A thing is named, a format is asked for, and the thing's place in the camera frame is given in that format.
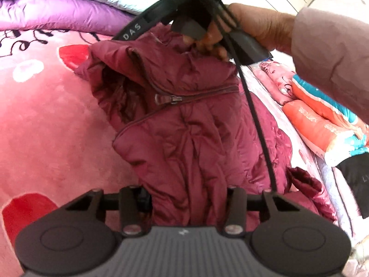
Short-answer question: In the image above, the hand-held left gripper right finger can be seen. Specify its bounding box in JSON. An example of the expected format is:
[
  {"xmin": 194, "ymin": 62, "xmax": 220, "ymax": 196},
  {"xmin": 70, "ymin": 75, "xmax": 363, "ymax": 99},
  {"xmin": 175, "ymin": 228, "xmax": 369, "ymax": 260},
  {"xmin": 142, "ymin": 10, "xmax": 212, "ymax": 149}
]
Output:
[{"xmin": 225, "ymin": 187, "xmax": 311, "ymax": 235}]

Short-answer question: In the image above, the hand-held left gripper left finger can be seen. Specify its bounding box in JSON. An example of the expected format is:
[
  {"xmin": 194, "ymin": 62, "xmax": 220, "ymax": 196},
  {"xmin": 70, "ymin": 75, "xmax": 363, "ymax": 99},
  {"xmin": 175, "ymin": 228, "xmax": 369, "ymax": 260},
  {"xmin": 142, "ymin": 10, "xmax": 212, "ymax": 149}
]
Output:
[{"xmin": 59, "ymin": 186, "xmax": 152, "ymax": 235}]

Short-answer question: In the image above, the maroon puffer jacket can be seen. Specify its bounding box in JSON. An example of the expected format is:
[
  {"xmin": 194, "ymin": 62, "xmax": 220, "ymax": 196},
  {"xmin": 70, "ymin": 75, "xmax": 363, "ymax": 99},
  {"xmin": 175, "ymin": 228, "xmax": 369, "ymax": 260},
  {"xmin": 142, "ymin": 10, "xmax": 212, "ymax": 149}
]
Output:
[{"xmin": 74, "ymin": 30, "xmax": 338, "ymax": 226}]

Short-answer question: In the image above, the black garment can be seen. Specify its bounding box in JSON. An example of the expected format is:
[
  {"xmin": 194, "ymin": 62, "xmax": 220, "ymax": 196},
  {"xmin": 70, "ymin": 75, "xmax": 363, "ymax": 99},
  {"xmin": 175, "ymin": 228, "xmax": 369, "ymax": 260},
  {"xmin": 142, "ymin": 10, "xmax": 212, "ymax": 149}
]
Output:
[{"xmin": 336, "ymin": 147, "xmax": 369, "ymax": 219}]

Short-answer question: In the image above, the pink cartoon pillow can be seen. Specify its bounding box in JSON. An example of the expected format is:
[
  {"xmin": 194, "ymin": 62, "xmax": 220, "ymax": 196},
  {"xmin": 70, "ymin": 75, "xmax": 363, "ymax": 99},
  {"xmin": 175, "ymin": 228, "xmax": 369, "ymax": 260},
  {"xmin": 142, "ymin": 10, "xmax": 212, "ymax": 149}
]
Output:
[{"xmin": 259, "ymin": 60, "xmax": 297, "ymax": 106}]

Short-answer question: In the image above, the pink plush blanket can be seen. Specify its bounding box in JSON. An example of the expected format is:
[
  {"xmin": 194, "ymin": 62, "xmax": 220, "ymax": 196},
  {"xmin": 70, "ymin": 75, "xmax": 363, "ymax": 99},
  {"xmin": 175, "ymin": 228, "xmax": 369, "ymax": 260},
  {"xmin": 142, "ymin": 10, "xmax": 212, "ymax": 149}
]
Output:
[{"xmin": 0, "ymin": 27, "xmax": 156, "ymax": 277}]

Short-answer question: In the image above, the purple quilt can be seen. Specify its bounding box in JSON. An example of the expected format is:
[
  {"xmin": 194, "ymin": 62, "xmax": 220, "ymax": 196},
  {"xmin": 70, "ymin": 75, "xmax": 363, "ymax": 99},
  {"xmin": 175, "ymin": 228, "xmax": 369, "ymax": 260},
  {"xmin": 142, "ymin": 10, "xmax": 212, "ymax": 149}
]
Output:
[{"xmin": 0, "ymin": 0, "xmax": 136, "ymax": 36}]

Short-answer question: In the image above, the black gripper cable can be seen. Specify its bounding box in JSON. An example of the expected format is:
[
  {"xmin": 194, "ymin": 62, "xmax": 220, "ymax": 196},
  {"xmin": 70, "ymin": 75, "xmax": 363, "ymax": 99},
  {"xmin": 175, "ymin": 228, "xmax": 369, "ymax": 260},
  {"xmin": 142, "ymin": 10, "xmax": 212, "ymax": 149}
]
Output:
[{"xmin": 235, "ymin": 59, "xmax": 279, "ymax": 193}]

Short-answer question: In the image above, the person's right hand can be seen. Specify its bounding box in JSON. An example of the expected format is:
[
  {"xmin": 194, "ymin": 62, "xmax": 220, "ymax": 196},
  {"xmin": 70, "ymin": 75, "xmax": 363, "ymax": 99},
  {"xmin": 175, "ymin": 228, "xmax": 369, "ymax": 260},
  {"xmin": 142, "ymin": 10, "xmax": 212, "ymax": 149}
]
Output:
[{"xmin": 184, "ymin": 3, "xmax": 297, "ymax": 62}]

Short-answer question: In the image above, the orange and teal quilt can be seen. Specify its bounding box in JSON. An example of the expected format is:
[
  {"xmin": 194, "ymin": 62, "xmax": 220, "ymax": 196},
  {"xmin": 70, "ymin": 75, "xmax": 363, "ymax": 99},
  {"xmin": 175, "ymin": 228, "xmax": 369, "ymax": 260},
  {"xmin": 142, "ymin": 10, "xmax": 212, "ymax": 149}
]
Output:
[{"xmin": 282, "ymin": 74, "xmax": 369, "ymax": 167}]

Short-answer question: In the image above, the person's right forearm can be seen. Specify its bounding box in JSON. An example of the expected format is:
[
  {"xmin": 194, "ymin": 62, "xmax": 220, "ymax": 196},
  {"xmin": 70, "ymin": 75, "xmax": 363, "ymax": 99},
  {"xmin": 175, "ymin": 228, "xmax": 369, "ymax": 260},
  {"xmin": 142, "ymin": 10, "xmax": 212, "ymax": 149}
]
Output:
[{"xmin": 291, "ymin": 6, "xmax": 369, "ymax": 117}]

